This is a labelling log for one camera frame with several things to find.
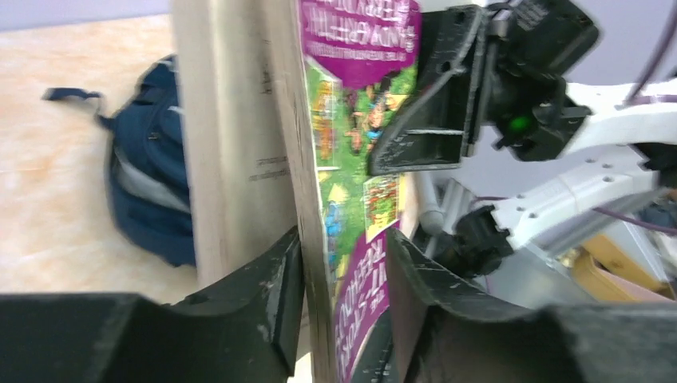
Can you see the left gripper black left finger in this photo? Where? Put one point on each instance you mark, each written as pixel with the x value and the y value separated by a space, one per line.
pixel 242 328

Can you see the navy blue backpack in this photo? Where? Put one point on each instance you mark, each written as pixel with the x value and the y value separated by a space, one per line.
pixel 145 172

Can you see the purple picture book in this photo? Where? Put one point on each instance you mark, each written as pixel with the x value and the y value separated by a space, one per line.
pixel 283 102

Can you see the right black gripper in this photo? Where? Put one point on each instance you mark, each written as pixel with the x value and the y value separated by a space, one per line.
pixel 517 85

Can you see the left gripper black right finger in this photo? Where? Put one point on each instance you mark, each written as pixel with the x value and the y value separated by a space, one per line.
pixel 447 330

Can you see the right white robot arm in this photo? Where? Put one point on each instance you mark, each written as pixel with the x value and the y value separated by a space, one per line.
pixel 638 131

